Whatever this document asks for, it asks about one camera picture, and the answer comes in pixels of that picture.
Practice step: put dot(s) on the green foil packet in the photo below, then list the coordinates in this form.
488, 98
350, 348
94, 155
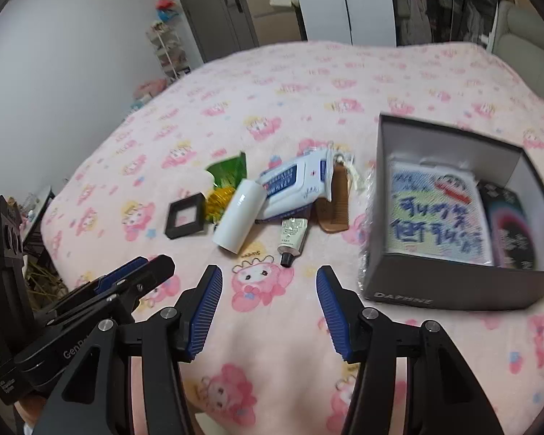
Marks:
229, 170

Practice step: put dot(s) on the brown cardboard carton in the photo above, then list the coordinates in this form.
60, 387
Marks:
272, 22

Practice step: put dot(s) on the black glass wardrobe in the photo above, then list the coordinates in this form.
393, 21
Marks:
435, 4

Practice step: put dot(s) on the small cream tube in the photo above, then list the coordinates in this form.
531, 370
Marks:
292, 235

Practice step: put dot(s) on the blue and white tube pack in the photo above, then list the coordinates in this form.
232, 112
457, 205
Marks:
290, 185

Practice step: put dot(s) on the red and blue plush toy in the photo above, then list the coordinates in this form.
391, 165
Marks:
166, 9

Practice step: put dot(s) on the white paper roll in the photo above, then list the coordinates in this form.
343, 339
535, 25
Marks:
238, 217

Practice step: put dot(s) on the grey upholstered headboard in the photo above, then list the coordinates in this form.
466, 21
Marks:
525, 45

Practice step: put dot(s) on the grey door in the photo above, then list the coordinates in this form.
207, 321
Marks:
208, 13

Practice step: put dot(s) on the dry straw pile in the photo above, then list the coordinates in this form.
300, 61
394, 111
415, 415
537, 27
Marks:
43, 285

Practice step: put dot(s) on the pixel art pack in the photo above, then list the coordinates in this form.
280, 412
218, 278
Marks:
435, 217

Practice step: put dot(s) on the black cardboard box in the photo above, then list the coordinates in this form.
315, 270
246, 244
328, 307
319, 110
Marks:
435, 281

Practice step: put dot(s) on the black rainbow print carton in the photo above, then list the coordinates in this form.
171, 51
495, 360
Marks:
507, 226

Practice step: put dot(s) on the pink plush toy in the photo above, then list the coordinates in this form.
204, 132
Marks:
149, 88

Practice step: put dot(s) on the white charm in clear bag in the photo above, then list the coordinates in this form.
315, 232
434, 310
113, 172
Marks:
344, 158

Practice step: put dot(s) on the black square frame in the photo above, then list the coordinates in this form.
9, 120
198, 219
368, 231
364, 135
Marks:
174, 231

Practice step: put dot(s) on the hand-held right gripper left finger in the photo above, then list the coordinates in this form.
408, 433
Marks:
204, 312

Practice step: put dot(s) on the brown comb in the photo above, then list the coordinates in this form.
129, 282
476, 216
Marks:
335, 208

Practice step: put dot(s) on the white wardrobe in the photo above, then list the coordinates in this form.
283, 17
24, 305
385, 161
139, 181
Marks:
326, 4

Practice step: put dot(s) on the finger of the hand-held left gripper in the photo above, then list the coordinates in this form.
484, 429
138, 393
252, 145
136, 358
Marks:
120, 274
152, 274

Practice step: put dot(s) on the white shelf rack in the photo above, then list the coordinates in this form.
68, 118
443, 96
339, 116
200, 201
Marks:
167, 54

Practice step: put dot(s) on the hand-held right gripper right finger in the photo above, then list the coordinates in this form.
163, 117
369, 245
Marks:
337, 317

